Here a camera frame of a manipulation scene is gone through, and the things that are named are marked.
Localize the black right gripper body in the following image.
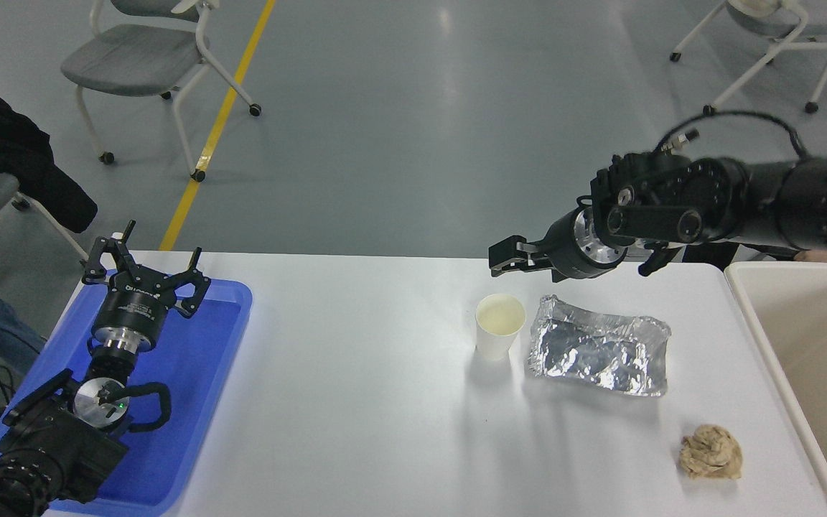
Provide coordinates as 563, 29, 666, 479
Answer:
541, 208, 594, 283

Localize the crumpled silver foil tray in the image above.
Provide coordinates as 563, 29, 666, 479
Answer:
526, 294, 672, 398

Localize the blue plastic tray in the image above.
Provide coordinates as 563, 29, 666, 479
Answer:
0, 271, 253, 517

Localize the crumpled tan paper ball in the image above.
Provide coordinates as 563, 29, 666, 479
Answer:
678, 424, 744, 480

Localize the large pale bin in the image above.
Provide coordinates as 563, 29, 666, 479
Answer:
724, 260, 827, 517

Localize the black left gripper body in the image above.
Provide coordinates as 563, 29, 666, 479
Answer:
90, 274, 176, 345

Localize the person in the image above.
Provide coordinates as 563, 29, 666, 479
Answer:
681, 241, 798, 270
0, 61, 98, 371

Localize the white paper cup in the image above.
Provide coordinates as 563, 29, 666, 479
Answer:
475, 293, 527, 362

